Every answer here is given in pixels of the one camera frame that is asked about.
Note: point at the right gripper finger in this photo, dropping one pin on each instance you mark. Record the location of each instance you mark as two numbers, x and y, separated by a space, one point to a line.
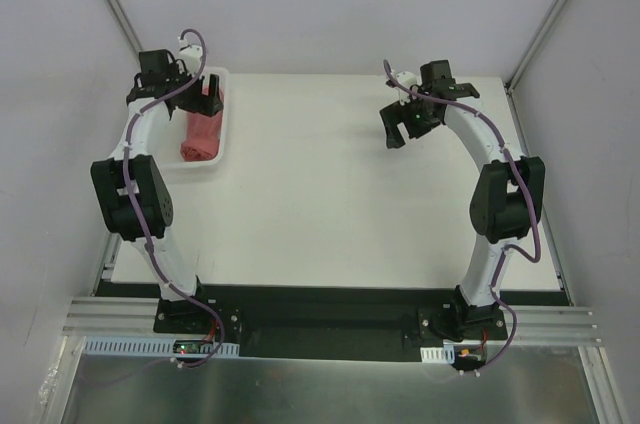
391 116
394 138

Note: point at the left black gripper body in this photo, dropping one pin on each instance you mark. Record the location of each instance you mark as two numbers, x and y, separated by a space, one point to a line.
201 99

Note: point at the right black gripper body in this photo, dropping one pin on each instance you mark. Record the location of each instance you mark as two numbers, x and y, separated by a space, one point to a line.
405 121

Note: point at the pink t shirt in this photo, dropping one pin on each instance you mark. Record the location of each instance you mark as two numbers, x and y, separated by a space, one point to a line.
202 139

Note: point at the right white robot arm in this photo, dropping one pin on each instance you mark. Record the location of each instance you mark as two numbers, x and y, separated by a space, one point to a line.
506 204

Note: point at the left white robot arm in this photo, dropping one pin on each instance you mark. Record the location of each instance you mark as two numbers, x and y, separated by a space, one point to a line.
133 197

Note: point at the white plastic basket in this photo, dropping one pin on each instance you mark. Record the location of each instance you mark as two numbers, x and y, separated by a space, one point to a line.
168 153

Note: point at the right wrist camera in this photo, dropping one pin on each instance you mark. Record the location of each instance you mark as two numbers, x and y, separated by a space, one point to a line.
407 80

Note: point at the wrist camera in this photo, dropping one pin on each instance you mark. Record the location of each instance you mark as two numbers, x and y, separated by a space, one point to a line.
407 80
192 55

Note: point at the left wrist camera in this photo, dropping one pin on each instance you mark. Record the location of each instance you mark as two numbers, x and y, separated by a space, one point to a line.
192 55

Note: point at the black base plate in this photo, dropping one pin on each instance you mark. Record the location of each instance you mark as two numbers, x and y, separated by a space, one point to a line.
359 324

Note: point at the right white cable duct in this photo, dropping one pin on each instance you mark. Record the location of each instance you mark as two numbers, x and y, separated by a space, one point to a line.
438 355

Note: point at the white cable duct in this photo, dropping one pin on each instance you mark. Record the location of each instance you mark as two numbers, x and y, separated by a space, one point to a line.
157 347
438 355

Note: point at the aluminium rail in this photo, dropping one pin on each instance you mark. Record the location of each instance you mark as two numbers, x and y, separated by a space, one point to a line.
134 317

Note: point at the left white cable duct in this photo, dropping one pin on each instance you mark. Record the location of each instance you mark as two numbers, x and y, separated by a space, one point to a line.
157 347

